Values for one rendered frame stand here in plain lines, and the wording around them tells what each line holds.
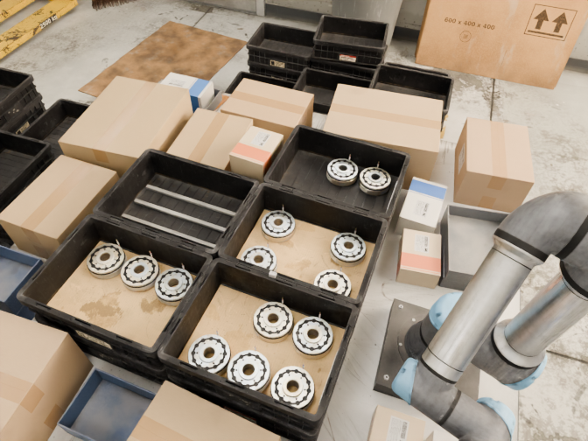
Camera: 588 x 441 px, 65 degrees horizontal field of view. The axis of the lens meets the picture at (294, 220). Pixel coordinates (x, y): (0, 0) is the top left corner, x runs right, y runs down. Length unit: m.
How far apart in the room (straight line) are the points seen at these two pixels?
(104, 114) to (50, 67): 2.20
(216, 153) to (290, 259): 0.49
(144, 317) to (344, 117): 0.95
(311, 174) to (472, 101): 2.15
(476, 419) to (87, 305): 0.98
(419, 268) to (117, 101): 1.21
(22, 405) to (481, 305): 0.98
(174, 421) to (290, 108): 1.16
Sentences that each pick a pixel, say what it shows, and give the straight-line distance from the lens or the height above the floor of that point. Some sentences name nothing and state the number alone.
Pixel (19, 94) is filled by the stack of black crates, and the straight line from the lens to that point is 2.72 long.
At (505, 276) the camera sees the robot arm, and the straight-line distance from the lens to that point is 0.89.
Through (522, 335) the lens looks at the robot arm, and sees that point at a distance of 1.11.
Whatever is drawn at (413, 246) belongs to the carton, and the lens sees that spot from 1.51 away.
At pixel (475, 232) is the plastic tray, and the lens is 1.64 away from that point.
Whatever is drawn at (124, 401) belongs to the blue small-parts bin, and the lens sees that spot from 1.37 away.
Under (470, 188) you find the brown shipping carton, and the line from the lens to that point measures 1.73.
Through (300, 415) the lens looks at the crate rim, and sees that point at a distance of 1.06.
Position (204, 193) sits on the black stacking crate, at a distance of 1.54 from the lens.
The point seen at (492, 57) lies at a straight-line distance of 3.84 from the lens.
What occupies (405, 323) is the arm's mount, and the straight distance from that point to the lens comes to 1.38.
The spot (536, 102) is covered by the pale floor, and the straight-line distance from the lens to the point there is 3.76.
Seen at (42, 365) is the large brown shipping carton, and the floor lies 0.90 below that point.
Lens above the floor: 1.94
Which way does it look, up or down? 50 degrees down
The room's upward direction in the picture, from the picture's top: 2 degrees clockwise
